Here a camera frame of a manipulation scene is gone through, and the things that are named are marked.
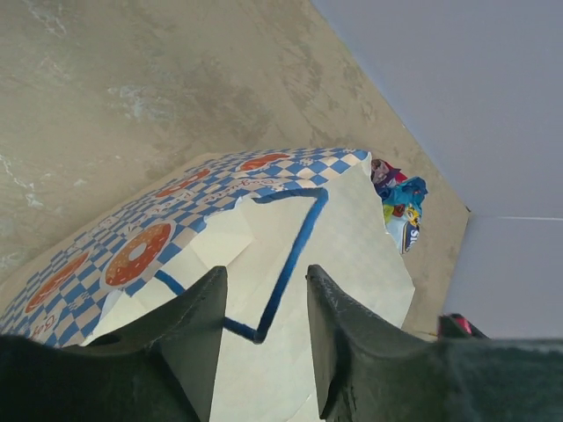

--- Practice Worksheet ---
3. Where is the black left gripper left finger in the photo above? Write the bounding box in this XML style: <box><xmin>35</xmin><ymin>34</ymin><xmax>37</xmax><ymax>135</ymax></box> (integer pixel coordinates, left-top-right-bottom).
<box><xmin>1</xmin><ymin>266</ymin><xmax>228</xmax><ymax>421</ymax></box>

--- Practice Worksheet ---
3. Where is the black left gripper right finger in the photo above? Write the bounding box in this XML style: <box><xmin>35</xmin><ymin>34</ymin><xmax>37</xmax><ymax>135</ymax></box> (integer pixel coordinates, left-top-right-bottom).
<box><xmin>306</xmin><ymin>265</ymin><xmax>562</xmax><ymax>421</ymax></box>

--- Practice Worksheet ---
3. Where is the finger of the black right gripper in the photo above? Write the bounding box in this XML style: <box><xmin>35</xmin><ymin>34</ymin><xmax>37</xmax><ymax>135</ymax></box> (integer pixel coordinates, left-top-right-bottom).
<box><xmin>437</xmin><ymin>314</ymin><xmax>487</xmax><ymax>338</ymax></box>

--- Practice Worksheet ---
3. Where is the red small snack packet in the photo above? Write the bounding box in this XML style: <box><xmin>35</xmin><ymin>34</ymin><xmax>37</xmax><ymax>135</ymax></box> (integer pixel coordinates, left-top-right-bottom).
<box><xmin>441</xmin><ymin>314</ymin><xmax>472</xmax><ymax>338</ymax></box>

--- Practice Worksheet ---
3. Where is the blue colourful snack bag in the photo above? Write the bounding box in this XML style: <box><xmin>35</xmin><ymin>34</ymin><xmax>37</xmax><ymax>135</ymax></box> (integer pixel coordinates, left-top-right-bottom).
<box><xmin>379</xmin><ymin>177</ymin><xmax>428</xmax><ymax>254</ymax></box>

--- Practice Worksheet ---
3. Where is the purple chocolate snack packet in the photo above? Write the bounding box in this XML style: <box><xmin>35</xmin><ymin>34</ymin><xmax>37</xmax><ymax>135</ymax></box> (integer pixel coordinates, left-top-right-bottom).
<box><xmin>370</xmin><ymin>158</ymin><xmax>401</xmax><ymax>193</ymax></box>

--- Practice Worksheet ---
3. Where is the blue checkered paper bag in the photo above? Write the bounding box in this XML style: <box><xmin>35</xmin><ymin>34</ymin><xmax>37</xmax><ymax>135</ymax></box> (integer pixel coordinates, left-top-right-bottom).
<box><xmin>1</xmin><ymin>149</ymin><xmax>414</xmax><ymax>421</ymax></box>

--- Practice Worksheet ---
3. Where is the red Real chips bag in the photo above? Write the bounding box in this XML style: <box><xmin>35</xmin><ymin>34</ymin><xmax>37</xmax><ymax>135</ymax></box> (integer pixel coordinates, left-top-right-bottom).
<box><xmin>393</xmin><ymin>171</ymin><xmax>408</xmax><ymax>185</ymax></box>

